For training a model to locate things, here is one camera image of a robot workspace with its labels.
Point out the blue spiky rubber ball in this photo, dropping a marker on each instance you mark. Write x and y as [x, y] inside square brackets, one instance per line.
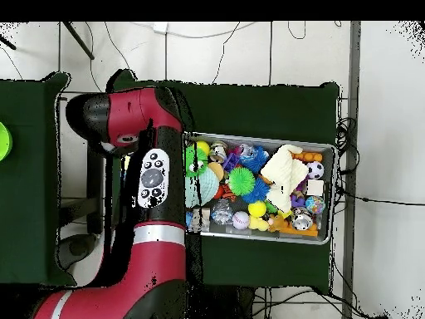
[257, 191]

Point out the green furry monster toy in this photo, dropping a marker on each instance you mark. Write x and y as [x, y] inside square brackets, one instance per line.
[196, 159]

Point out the cream muslin cloth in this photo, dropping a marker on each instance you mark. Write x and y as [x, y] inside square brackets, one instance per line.
[285, 174]

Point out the grey vertical beam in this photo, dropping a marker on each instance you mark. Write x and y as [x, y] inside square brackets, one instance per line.
[355, 66]

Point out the blue furry monster toy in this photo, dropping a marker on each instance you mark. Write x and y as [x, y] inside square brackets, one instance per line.
[254, 157]

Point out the black upright panel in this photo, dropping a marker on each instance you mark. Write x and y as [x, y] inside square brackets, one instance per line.
[96, 193]

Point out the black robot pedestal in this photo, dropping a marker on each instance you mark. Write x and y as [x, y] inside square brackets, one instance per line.
[232, 306]

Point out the bright green cup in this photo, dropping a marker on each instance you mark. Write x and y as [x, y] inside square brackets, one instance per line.
[3, 141]

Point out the dark green table cloth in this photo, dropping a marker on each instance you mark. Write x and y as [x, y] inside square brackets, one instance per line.
[26, 199]
[265, 106]

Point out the plain yellow ball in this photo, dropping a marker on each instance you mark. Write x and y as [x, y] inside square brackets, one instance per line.
[256, 209]

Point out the green spiky rubber ball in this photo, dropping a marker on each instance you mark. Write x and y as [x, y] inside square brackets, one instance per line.
[241, 180]

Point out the clear mesh bin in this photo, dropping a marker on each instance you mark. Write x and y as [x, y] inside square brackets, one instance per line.
[323, 222]

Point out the plain wooden cube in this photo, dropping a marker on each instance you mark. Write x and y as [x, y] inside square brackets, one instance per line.
[315, 187]

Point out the grey round base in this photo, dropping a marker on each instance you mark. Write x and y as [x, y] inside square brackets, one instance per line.
[76, 251]

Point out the mint green muslin cloth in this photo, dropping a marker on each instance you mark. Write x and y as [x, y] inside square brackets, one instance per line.
[206, 187]

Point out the small globe print ball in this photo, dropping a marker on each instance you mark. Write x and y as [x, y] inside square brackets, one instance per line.
[314, 204]

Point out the thin black rod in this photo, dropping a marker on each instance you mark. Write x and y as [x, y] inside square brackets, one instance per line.
[76, 40]

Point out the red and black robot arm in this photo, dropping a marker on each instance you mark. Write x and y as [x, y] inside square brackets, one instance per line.
[146, 119]

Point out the small black white soccer ball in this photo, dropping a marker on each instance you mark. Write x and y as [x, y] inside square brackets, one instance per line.
[315, 170]

